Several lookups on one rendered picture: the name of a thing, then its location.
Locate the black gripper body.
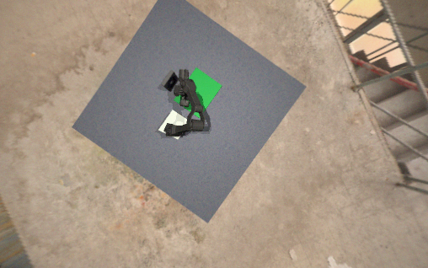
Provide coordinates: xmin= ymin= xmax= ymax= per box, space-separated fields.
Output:
xmin=179 ymin=94 xmax=190 ymax=107

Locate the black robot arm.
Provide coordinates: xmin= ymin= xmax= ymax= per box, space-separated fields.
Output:
xmin=163 ymin=69 xmax=205 ymax=137

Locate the green circuit board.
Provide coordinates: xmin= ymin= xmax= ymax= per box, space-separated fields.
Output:
xmin=174 ymin=68 xmax=222 ymax=113

